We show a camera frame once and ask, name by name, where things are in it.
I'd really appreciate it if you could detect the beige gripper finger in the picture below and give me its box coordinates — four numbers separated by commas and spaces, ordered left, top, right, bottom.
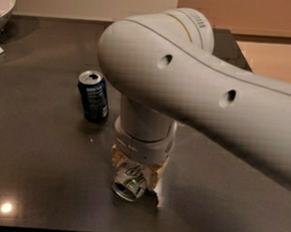
144, 157, 169, 190
111, 144, 136, 169

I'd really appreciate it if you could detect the silver 7up can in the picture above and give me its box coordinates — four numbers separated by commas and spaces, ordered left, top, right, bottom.
113, 163, 146, 202

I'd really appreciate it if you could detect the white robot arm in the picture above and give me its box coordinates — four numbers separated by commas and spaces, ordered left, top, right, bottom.
98, 8, 291, 191

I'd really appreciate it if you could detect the blue soda can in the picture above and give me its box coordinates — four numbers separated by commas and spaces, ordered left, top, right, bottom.
78, 70, 109, 122

